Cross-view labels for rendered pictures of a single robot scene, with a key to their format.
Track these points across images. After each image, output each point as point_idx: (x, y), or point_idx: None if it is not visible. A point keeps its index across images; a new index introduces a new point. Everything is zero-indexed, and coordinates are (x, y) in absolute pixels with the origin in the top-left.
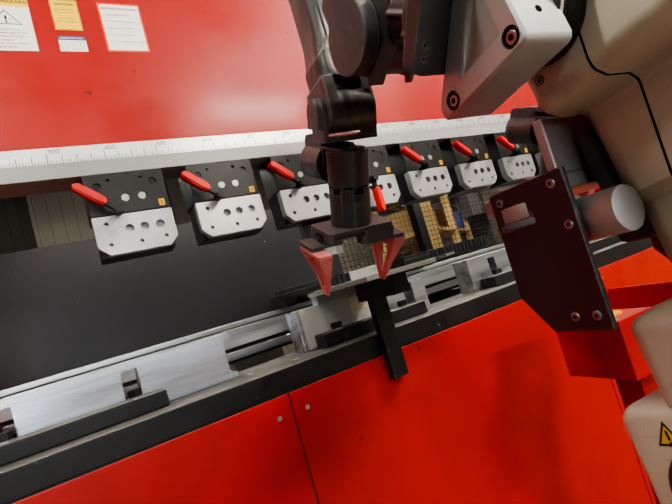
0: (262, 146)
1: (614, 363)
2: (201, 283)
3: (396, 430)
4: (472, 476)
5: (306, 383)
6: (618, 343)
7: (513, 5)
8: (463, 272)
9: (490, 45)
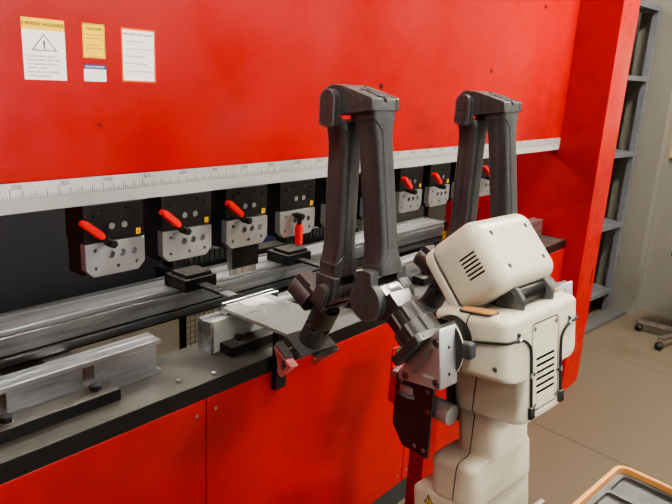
0: (223, 179)
1: None
2: None
3: (264, 423)
4: (301, 453)
5: (218, 391)
6: None
7: (441, 376)
8: None
9: (428, 378)
